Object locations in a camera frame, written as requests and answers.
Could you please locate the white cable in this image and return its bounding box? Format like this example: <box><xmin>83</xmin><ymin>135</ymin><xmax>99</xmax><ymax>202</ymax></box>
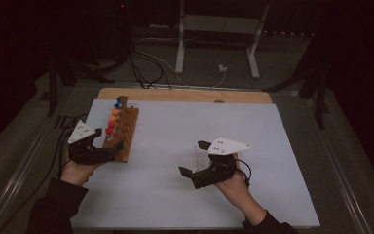
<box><xmin>135</xmin><ymin>36</ymin><xmax>227</xmax><ymax>89</ymax></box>

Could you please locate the person's right hand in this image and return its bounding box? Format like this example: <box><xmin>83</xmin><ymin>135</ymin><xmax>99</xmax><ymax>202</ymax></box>
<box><xmin>213</xmin><ymin>152</ymin><xmax>256</xmax><ymax>215</ymax></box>

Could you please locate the white table mat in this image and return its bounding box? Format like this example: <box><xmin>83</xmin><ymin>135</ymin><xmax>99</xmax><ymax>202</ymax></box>
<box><xmin>69</xmin><ymin>98</ymin><xmax>321</xmax><ymax>229</ymax></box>

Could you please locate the wooden test tube rack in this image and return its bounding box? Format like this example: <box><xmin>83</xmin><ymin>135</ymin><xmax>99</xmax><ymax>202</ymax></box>
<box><xmin>101</xmin><ymin>95</ymin><xmax>140</xmax><ymax>163</ymax></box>

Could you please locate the white metal stand frame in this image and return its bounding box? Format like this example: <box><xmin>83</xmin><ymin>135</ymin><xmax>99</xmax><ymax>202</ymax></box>
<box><xmin>174</xmin><ymin>0</ymin><xmax>271</xmax><ymax>80</ymax></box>

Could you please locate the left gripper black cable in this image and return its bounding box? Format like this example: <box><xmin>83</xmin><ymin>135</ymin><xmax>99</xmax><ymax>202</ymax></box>
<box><xmin>56</xmin><ymin>114</ymin><xmax>80</xmax><ymax>179</ymax></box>

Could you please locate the clear plastic tube rack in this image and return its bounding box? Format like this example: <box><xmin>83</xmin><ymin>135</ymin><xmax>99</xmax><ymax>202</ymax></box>
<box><xmin>193</xmin><ymin>144</ymin><xmax>243</xmax><ymax>178</ymax></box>

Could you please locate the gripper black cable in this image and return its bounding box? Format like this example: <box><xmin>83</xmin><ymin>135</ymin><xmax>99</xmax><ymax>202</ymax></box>
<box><xmin>237</xmin><ymin>158</ymin><xmax>253</xmax><ymax>188</ymax></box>
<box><xmin>56</xmin><ymin>114</ymin><xmax>80</xmax><ymax>179</ymax></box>

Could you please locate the black cable bundle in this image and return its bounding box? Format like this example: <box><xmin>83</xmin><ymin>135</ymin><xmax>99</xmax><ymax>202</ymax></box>
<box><xmin>127</xmin><ymin>42</ymin><xmax>173</xmax><ymax>90</ymax></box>

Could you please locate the long black cable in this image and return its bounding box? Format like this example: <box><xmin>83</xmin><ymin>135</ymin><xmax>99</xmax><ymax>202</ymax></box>
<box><xmin>0</xmin><ymin>112</ymin><xmax>90</xmax><ymax>234</ymax></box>

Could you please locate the person's left hand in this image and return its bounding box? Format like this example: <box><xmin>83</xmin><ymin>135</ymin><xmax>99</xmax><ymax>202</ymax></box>
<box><xmin>59</xmin><ymin>155</ymin><xmax>103</xmax><ymax>187</ymax></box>

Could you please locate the black stand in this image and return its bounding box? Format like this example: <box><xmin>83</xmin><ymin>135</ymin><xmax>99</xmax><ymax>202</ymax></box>
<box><xmin>262</xmin><ymin>62</ymin><xmax>331</xmax><ymax>130</ymax></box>
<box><xmin>45</xmin><ymin>53</ymin><xmax>115</xmax><ymax>117</ymax></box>

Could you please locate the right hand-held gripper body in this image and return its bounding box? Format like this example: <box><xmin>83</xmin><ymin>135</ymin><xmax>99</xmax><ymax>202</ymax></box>
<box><xmin>191</xmin><ymin>136</ymin><xmax>252</xmax><ymax>190</ymax></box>

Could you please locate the black floor bracket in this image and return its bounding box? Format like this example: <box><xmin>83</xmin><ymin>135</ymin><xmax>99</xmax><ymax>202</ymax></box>
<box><xmin>56</xmin><ymin>115</ymin><xmax>78</xmax><ymax>129</ymax></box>

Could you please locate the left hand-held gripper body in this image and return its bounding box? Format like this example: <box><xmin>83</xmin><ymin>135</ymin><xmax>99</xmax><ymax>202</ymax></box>
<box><xmin>67</xmin><ymin>119</ymin><xmax>118</xmax><ymax>166</ymax></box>

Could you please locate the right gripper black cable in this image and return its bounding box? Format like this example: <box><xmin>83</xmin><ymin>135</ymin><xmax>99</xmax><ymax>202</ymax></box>
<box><xmin>237</xmin><ymin>158</ymin><xmax>253</xmax><ymax>188</ymax></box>

